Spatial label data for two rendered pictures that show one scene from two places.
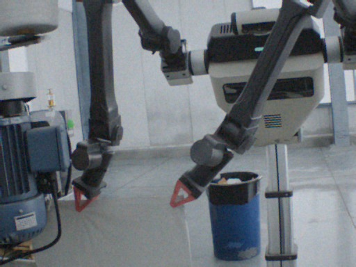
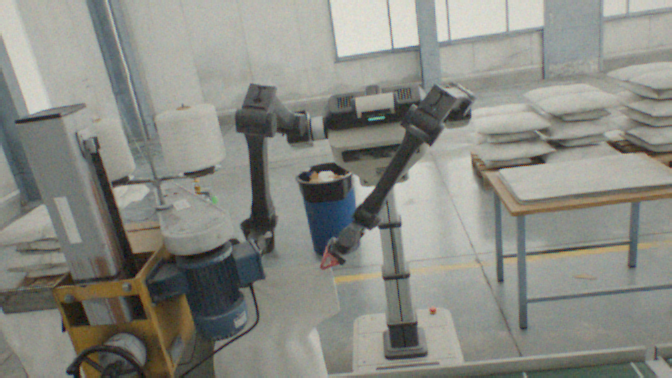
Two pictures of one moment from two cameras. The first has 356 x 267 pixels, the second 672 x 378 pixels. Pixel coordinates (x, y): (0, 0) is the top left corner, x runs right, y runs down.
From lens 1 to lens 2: 78 cm
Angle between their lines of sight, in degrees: 18
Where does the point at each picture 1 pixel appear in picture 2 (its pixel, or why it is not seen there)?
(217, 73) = (337, 142)
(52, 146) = (255, 265)
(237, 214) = (335, 210)
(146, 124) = (198, 87)
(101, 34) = (262, 158)
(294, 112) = not seen: hidden behind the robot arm
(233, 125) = (366, 211)
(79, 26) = not seen: outside the picture
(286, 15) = (409, 143)
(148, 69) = (191, 17)
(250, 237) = not seen: hidden behind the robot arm
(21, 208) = (237, 313)
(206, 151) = (350, 237)
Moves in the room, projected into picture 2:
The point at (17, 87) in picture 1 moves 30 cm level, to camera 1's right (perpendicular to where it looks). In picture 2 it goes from (226, 233) to (339, 207)
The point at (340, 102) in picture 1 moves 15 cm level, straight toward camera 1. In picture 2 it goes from (430, 45) to (430, 46)
